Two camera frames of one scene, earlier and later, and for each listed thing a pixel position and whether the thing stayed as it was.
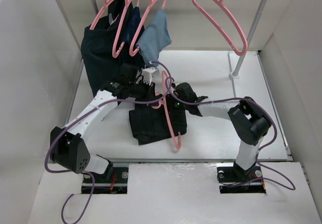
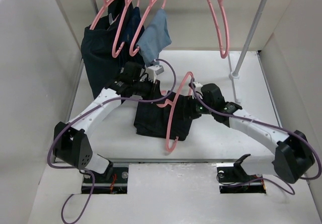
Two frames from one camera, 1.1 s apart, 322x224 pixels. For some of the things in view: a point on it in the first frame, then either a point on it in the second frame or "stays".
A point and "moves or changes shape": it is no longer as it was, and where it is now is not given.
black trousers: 149,124 moves or changes shape
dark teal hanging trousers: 99,40 stays
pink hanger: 157,104 -> 171,105
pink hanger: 114,53 stays
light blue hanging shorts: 155,36 stays
